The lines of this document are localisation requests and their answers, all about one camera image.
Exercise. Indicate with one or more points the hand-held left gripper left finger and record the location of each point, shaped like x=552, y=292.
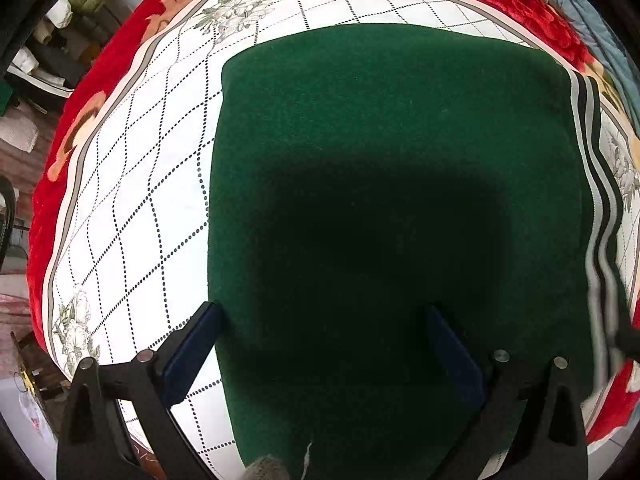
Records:
x=192, y=351

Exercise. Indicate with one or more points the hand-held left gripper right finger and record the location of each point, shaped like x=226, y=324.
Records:
x=454, y=351

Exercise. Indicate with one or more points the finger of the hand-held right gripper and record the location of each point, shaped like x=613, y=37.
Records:
x=629, y=337

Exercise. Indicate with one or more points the green and cream varsity jacket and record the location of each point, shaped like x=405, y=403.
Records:
x=380, y=160

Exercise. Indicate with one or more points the grey knit cloth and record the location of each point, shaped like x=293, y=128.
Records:
x=266, y=469

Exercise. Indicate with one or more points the white checked bed sheet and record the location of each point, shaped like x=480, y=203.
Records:
x=150, y=170

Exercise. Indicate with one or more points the red floral blanket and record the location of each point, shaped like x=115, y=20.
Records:
x=47, y=200

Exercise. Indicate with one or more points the black chair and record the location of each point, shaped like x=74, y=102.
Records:
x=7, y=220

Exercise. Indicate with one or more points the blue-grey quilt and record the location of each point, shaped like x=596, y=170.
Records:
x=582, y=10

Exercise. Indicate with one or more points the shelf with folded cloths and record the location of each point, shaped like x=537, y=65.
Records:
x=65, y=35

